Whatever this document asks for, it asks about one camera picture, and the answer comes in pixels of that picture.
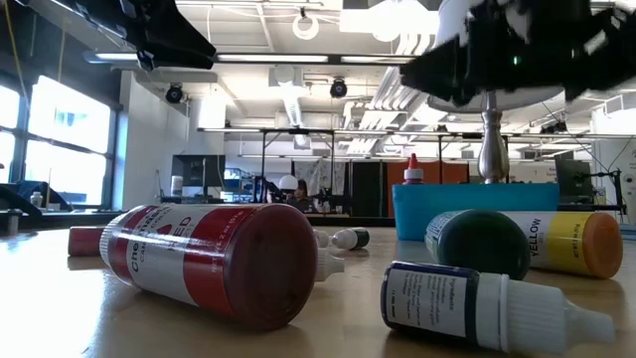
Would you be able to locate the dark monitor on stand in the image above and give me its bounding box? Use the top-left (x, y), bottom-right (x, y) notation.
top-left (555, 157), bottom-right (593, 200)

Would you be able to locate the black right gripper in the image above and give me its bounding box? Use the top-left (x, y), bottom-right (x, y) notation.
top-left (399, 0), bottom-right (636, 106)

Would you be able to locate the white ceiling ring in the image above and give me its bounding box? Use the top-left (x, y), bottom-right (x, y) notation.
top-left (291, 12), bottom-right (321, 42)

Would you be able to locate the long ceiling light bar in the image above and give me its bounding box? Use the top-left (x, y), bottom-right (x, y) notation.
top-left (82, 49), bottom-right (418, 67)

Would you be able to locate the large red food coloring bottle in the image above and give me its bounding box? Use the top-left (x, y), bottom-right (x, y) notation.
top-left (98, 203), bottom-right (319, 332)

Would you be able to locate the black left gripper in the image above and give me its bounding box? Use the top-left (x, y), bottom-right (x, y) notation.
top-left (17, 0), bottom-right (218, 71)

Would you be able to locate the large yellow food coloring bottle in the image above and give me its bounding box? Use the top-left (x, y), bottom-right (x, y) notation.
top-left (501, 211), bottom-right (624, 280)

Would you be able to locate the red-orange food coloring bottle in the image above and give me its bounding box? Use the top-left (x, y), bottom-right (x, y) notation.
top-left (68, 226), bottom-right (106, 259)

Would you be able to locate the small dark blue dropper bottle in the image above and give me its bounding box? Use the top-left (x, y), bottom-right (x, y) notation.
top-left (380, 261), bottom-right (616, 355)

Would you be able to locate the person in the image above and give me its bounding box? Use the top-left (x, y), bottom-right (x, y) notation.
top-left (289, 178), bottom-right (315, 214)

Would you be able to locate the small black dropper bottle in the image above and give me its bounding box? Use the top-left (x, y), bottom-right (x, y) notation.
top-left (331, 227), bottom-right (372, 252)

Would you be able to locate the table lamp with white shade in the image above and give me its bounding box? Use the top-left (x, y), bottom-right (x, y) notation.
top-left (426, 0), bottom-right (567, 185)

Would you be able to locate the black aluminium table frame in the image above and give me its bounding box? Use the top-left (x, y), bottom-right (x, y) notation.
top-left (0, 182), bottom-right (46, 238)

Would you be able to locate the black cabinet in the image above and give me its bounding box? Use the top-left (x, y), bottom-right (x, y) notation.
top-left (351, 161), bottom-right (385, 218)

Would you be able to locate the large green food coloring bottle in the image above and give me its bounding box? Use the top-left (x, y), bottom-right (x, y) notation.
top-left (424, 208), bottom-right (532, 281)

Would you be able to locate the teal plastic bin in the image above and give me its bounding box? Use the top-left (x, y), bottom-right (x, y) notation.
top-left (392, 182), bottom-right (561, 243)

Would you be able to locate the orange partition panel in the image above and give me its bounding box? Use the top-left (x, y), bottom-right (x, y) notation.
top-left (386, 161), bottom-right (469, 219)

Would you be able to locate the patterned grey curtain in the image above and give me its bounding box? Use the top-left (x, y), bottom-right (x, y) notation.
top-left (297, 159), bottom-right (348, 200)

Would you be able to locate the red-tipped food coloring bottle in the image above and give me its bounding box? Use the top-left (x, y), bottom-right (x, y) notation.
top-left (402, 152), bottom-right (425, 186)

